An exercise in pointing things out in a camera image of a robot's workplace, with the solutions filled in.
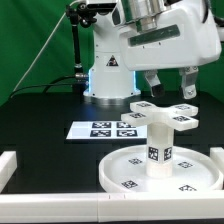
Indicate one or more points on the white marker sheet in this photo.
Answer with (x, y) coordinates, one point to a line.
(83, 130)

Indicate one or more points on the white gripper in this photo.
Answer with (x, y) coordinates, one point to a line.
(186, 35)

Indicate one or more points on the white right fence block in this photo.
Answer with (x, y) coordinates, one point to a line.
(217, 155)

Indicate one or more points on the white cross-shaped table base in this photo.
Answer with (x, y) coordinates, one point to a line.
(179, 117)

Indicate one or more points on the white left fence block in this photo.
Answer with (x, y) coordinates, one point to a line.
(8, 165)

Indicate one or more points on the white fence block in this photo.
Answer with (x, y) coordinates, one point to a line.
(217, 155)
(8, 165)

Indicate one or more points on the white front fence bar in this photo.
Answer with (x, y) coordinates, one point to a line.
(107, 207)

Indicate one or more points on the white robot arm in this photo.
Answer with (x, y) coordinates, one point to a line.
(110, 81)

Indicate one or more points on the black camera stand pole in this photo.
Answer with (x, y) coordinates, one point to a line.
(83, 16)

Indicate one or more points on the white round table top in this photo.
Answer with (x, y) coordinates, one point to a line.
(124, 170)

